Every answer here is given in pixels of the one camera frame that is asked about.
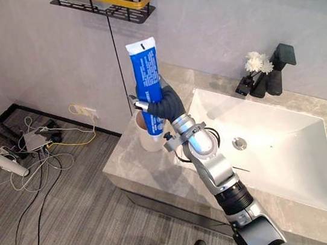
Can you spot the black basin faucet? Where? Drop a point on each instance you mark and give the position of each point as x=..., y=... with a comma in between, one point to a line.
x=284, y=59

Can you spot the wide white wall socket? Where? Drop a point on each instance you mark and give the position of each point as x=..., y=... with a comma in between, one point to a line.
x=89, y=113

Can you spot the white sink basin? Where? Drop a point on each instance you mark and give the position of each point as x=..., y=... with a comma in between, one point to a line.
x=277, y=149

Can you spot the white artificial flower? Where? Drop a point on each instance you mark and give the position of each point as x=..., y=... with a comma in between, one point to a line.
x=254, y=62

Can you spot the round metal sink drain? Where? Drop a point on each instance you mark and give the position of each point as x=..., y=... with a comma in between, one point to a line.
x=239, y=143

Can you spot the white power strip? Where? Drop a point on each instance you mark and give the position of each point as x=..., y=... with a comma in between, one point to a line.
x=4, y=152

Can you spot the black power adapter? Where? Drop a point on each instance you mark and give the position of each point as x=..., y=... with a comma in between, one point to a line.
x=53, y=132

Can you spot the white cup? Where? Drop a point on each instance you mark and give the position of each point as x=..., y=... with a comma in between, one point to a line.
x=146, y=144

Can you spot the black flower vase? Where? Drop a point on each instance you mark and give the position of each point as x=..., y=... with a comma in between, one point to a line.
x=260, y=89

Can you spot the grey box device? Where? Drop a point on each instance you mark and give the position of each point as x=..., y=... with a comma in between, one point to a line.
x=35, y=140

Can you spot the marble-top dark vanity cabinet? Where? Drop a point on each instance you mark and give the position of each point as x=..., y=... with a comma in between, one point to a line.
x=142, y=168

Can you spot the black gold wall shelf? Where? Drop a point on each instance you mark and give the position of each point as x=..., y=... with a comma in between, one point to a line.
x=123, y=10

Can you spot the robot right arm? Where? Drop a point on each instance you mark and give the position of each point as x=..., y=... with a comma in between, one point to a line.
x=215, y=167

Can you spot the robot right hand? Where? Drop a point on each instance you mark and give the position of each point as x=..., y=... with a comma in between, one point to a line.
x=167, y=106

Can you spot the blue toothpaste tube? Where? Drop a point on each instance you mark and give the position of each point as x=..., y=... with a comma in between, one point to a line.
x=144, y=70

